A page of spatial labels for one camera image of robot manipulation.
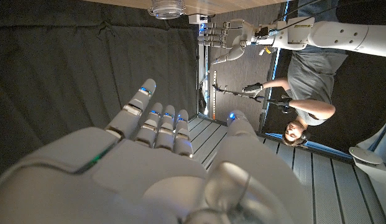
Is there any person in jeans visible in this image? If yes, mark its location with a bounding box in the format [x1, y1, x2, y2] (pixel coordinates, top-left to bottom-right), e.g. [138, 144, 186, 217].
[242, 0, 349, 147]

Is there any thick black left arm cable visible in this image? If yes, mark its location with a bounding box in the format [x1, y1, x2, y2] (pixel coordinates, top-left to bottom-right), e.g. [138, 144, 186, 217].
[272, 0, 339, 32]

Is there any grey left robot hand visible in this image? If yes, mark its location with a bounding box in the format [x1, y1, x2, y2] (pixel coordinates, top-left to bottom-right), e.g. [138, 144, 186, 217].
[197, 18, 255, 65]

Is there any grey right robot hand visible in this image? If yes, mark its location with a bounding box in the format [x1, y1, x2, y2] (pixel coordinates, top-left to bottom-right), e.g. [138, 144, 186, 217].
[0, 78, 312, 224]

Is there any clear glass jar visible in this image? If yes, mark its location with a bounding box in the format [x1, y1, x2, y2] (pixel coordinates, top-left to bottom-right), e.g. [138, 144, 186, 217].
[147, 0, 186, 21]

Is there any black backdrop curtain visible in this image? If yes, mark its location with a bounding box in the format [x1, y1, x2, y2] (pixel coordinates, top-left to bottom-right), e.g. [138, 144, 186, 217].
[0, 0, 200, 181]

